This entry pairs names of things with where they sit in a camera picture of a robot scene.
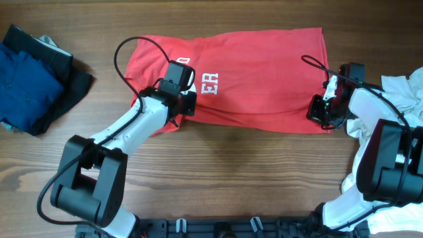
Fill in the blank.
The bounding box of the red printed t-shirt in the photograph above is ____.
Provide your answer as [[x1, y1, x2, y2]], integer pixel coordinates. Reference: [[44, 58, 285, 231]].
[[125, 28, 328, 134]]

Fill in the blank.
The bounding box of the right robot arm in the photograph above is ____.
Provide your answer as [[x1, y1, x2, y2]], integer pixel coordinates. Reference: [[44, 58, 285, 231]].
[[305, 63, 422, 237]]

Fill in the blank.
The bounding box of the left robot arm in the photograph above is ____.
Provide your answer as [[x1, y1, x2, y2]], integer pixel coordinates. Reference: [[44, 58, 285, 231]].
[[50, 61, 196, 237]]

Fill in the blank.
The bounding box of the white t-shirt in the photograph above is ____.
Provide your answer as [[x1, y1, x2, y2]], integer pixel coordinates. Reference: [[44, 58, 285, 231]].
[[342, 68, 422, 235]]

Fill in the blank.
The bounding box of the black folded garment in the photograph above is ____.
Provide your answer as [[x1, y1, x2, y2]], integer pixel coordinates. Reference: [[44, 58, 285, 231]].
[[2, 24, 94, 136]]

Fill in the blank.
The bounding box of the blue folded shirt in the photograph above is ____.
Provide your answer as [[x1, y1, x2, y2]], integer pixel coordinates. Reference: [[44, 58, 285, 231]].
[[1, 44, 64, 132]]

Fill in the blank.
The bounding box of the left black camera cable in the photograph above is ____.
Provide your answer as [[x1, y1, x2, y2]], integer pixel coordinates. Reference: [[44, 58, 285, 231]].
[[36, 36, 196, 229]]

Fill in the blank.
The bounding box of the black camera cable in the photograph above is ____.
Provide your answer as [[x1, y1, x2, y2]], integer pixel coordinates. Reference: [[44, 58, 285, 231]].
[[36, 36, 196, 229], [300, 54, 414, 232]]

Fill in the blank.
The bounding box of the right black camera cable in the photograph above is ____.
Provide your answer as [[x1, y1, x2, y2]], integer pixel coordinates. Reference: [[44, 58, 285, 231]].
[[300, 54, 414, 232]]

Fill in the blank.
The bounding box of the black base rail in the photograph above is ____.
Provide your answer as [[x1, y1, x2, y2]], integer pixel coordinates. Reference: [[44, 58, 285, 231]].
[[75, 216, 370, 238]]

